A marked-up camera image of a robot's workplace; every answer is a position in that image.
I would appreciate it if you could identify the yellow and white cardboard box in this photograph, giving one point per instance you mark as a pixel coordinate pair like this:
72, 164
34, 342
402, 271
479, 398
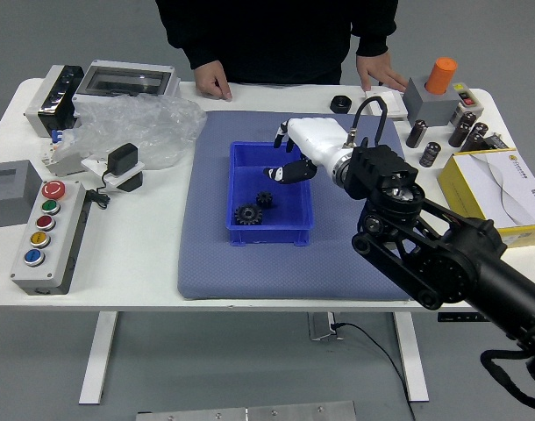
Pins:
491, 188

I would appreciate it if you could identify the small black gear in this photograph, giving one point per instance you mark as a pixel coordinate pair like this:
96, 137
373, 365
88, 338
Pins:
264, 199

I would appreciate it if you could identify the clear plastic bag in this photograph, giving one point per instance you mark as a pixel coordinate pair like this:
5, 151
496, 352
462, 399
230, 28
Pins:
140, 123

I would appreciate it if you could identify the dark brown capacitor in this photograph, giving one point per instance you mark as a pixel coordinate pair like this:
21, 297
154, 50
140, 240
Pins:
475, 137
461, 128
430, 153
416, 133

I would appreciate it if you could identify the white table leg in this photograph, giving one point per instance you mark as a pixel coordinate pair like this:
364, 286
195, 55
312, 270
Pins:
98, 355
411, 355

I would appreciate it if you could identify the white switch box red button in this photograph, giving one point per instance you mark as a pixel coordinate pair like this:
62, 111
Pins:
467, 98

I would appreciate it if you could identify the orange cylinder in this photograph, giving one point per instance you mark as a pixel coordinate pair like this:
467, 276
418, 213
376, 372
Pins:
440, 75

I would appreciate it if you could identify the grey metal control box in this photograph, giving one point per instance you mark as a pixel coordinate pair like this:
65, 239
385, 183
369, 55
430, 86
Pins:
322, 326

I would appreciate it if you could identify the grey enclosure with black panel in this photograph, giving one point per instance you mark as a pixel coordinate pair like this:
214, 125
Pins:
44, 101

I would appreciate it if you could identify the white circuit breaker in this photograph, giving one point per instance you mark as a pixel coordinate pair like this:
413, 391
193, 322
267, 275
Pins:
52, 155

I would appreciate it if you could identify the blue plastic box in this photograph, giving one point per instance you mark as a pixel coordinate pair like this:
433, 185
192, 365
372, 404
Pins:
289, 210

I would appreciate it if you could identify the small black electronic module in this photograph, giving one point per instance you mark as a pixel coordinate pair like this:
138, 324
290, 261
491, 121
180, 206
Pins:
496, 141

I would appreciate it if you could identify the white wall switch plate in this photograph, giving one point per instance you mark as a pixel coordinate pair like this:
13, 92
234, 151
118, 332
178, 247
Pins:
394, 103

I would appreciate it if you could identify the person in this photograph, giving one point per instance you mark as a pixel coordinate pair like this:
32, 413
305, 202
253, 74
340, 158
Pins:
272, 35

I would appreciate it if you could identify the black table control panel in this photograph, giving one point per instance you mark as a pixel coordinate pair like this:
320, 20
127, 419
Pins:
456, 317

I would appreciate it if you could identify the big black gear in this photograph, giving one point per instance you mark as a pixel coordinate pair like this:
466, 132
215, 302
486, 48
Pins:
248, 215

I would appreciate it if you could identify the grey metal plate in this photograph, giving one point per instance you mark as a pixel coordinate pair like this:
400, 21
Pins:
250, 413

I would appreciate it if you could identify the grey pushbutton control box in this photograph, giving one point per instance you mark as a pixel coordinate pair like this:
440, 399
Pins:
41, 237

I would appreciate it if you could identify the white socket plate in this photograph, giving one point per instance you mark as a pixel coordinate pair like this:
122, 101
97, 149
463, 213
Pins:
133, 173

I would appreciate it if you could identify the black hex nut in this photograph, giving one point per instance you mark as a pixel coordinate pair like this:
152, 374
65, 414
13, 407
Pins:
341, 105

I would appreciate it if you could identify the person's left hand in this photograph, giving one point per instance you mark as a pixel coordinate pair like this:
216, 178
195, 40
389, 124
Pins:
377, 72

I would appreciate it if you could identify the grey block with square hole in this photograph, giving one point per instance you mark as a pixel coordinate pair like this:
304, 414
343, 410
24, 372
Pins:
9, 206

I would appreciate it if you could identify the person's right hand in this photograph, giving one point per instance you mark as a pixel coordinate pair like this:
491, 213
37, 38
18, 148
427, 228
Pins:
212, 83

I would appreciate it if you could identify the grey-blue foam mat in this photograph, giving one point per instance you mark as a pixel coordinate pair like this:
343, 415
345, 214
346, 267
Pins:
294, 272

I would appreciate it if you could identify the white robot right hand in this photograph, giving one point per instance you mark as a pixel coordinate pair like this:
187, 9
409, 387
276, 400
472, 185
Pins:
320, 138

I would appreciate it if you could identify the black power adapter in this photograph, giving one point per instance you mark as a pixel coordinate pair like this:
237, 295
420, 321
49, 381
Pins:
123, 158

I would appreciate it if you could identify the grey distribution box clear lid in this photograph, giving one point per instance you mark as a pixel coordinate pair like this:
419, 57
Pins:
123, 81

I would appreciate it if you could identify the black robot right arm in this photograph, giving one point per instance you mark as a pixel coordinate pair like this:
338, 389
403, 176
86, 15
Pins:
447, 259

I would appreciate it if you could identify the grey block with round hole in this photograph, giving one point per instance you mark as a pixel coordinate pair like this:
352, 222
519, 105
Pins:
425, 107

